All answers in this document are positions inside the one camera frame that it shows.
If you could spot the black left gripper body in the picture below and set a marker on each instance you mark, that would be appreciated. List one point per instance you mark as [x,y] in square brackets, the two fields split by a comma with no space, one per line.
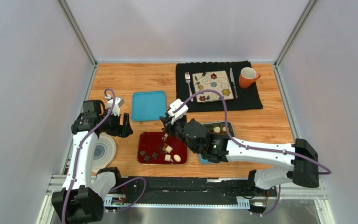
[111,126]

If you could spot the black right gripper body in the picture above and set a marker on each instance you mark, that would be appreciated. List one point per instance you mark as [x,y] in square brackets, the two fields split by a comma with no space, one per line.
[172,126]

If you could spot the white oval chocolate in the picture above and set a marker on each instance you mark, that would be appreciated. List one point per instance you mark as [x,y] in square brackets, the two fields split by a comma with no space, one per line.
[217,129]

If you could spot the white egg-shaped chocolate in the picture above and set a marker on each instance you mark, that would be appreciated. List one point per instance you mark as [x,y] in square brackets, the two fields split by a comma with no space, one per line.
[177,158]

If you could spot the white rectangular chocolate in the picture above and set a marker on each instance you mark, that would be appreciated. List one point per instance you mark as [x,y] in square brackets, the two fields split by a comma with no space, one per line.
[168,149]

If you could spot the dark striped square chocolate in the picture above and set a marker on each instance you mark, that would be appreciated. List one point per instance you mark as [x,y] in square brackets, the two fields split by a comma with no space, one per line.
[155,155]

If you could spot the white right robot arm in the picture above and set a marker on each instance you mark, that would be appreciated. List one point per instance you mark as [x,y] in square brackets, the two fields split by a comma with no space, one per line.
[296,163]

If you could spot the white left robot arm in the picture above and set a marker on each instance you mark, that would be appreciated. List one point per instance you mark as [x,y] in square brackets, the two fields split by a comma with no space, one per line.
[81,199]

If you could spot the white square chocolate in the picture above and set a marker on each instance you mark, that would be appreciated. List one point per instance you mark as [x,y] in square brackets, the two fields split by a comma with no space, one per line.
[167,157]

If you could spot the red chocolate tray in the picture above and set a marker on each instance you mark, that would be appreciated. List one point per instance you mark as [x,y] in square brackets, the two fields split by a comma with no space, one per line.
[150,141]

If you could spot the dark striped cube chocolate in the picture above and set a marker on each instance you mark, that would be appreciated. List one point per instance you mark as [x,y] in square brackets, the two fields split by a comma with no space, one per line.
[147,158]

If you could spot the white round plate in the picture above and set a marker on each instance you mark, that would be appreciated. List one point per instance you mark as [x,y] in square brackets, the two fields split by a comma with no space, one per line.
[104,153]

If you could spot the blue tin lid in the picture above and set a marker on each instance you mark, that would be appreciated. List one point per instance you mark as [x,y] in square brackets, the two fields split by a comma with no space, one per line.
[148,106]

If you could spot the black cloth placemat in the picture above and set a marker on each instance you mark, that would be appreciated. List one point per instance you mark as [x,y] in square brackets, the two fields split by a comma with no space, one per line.
[247,98]

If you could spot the floral square plate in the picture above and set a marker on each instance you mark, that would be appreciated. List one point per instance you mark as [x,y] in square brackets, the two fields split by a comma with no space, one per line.
[213,80]

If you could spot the silver table knife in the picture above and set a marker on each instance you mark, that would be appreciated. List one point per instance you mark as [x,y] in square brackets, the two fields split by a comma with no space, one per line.
[233,82]

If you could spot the silver fork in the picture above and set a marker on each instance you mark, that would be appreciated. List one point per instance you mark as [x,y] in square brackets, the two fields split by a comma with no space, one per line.
[188,81]

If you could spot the orange mug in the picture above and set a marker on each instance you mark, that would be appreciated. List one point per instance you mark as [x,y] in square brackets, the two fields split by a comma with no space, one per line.
[247,77]

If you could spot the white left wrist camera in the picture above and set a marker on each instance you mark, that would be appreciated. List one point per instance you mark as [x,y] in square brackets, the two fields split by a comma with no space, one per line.
[114,104]

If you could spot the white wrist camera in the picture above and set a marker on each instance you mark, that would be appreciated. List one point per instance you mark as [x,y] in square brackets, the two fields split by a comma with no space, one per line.
[114,104]
[176,110]

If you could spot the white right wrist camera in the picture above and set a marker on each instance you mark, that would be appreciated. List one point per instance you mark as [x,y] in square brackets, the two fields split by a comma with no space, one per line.
[176,110]

